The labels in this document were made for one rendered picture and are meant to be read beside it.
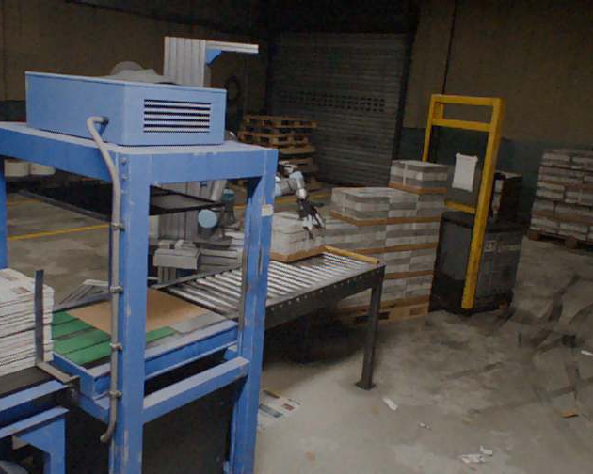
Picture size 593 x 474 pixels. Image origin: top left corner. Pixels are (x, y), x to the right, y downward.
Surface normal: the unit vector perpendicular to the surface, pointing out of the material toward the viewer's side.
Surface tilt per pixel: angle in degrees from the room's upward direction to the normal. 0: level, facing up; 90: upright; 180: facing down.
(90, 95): 90
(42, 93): 90
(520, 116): 90
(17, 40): 90
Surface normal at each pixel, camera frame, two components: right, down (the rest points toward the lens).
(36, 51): 0.79, 0.21
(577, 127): -0.61, 0.14
